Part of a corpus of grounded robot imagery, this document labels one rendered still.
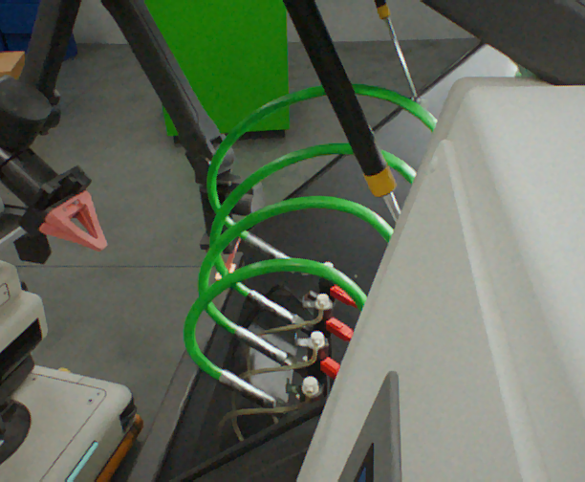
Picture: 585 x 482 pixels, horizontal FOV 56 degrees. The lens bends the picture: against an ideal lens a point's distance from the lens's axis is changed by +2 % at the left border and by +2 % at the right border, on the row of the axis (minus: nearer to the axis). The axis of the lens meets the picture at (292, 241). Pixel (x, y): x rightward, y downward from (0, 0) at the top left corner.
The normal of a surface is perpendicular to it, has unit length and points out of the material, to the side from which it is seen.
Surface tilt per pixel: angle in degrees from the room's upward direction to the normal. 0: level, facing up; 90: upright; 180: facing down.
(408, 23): 90
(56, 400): 0
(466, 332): 76
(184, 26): 90
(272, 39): 90
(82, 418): 0
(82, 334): 0
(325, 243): 90
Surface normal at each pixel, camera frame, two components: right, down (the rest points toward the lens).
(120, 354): -0.03, -0.84
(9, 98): 0.64, -0.50
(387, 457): -0.97, -0.25
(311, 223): -0.14, 0.54
